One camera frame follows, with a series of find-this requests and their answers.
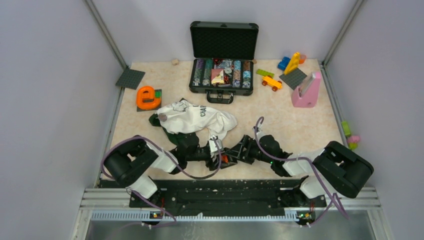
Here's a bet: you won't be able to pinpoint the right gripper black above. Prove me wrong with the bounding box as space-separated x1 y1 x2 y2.
226 134 274 164

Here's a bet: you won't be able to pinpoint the red maple leaf brooch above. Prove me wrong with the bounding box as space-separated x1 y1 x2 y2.
221 155 229 164

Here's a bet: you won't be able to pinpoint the white and green garment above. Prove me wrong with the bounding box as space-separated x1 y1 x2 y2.
148 98 238 145

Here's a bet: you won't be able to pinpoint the black square frame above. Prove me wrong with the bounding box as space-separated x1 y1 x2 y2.
220 154 238 169

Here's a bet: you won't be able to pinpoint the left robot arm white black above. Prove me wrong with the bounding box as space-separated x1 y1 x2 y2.
100 133 230 207

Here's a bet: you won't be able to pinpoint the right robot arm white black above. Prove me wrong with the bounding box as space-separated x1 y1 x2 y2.
225 134 374 206

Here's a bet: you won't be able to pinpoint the yellow orange toy car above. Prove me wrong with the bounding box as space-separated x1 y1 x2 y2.
262 75 283 92

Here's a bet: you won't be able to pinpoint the green flat brick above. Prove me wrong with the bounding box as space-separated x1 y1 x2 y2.
256 69 275 78

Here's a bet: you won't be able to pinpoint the pink metronome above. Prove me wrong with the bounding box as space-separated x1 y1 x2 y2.
291 71 322 108

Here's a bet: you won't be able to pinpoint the dark grey baseplate right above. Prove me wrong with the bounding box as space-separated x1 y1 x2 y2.
279 68 307 90

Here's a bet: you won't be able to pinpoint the dark grey baseplate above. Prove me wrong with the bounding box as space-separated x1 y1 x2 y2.
279 68 307 90
115 68 146 90

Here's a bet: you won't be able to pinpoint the black poker chip case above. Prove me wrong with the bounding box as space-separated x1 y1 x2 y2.
188 21 259 105

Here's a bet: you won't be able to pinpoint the blue toy brick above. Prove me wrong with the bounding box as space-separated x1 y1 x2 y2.
277 56 291 71

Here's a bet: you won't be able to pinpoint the orange letter e toy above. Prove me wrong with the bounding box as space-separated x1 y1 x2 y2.
136 86 162 111

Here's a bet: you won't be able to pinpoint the yellow triangular toy brick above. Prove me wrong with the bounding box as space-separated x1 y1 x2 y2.
283 52 301 75

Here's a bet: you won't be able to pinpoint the small wooden cube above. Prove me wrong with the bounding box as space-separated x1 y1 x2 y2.
171 58 180 66

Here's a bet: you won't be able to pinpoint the orange toy cup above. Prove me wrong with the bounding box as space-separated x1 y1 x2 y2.
298 54 307 65

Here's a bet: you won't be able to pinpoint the dark grey baseplate left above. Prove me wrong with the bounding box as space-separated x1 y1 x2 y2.
115 68 146 90

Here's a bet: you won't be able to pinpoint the green and pink bricks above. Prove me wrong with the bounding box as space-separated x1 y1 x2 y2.
341 121 361 150

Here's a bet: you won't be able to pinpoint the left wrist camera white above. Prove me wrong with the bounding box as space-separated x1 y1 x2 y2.
208 135 223 158

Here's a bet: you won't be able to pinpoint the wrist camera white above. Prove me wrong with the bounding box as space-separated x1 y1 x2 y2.
253 127 266 141
208 135 223 158

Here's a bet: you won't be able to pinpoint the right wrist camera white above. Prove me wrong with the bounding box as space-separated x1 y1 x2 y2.
253 127 266 141

